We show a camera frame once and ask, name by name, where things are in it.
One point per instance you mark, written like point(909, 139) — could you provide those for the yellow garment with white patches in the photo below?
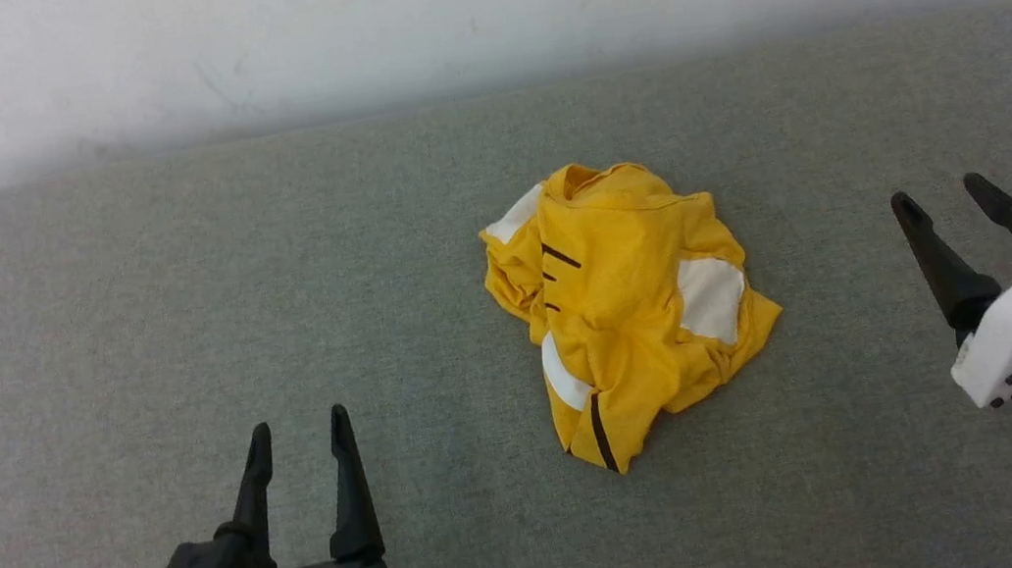
point(628, 306)

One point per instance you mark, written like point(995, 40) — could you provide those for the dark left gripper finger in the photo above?
point(351, 484)
point(253, 493)

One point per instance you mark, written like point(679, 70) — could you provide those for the grey fabric sofa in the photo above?
point(175, 321)

